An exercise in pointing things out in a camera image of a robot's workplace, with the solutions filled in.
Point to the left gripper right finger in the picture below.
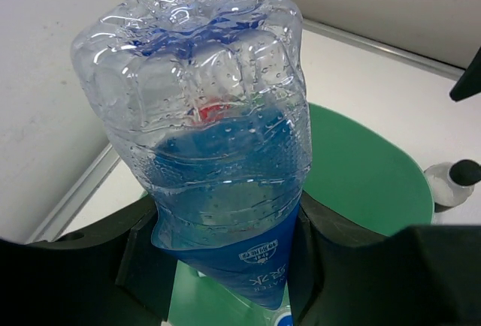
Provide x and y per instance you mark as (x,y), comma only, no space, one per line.
(343,274)

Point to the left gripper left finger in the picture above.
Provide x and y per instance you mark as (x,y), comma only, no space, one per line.
(107,273)

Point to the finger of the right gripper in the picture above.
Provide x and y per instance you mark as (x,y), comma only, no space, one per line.
(469,84)

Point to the blue cap blue label bottle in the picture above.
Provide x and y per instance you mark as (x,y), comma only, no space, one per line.
(227,193)

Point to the red cap red label bottle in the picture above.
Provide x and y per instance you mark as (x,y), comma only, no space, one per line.
(210,109)

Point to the green plastic bin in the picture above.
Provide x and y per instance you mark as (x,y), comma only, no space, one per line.
(365,178)

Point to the black cap small bottle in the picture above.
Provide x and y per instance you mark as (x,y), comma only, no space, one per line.
(451,184)

